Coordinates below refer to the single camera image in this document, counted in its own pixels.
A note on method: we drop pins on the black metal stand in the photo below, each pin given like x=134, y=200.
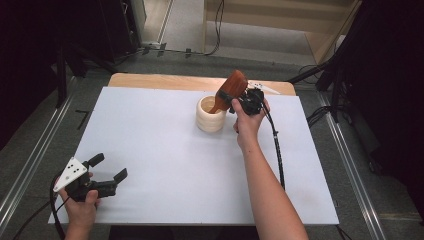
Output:
x=61, y=76
x=336, y=93

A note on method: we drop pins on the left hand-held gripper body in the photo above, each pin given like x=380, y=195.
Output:
x=71, y=173

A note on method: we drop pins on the white table mat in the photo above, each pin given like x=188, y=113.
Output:
x=166, y=160

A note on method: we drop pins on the black cabinet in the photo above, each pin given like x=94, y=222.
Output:
x=116, y=26

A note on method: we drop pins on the wooden hairbrush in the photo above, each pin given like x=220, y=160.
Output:
x=236, y=83

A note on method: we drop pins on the metal floor rail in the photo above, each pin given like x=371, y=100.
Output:
x=350, y=163
x=33, y=156

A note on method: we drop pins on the person's right hand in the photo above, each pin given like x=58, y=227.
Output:
x=248, y=128

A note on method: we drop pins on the light wooden shelf unit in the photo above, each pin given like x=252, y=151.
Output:
x=266, y=20

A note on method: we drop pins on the cream ribbed holder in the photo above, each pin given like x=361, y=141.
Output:
x=210, y=124

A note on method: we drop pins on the person's left hand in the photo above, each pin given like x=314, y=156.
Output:
x=80, y=213

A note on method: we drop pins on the wooden table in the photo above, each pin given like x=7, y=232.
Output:
x=166, y=81

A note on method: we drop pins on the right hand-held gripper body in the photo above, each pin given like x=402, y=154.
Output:
x=253, y=101

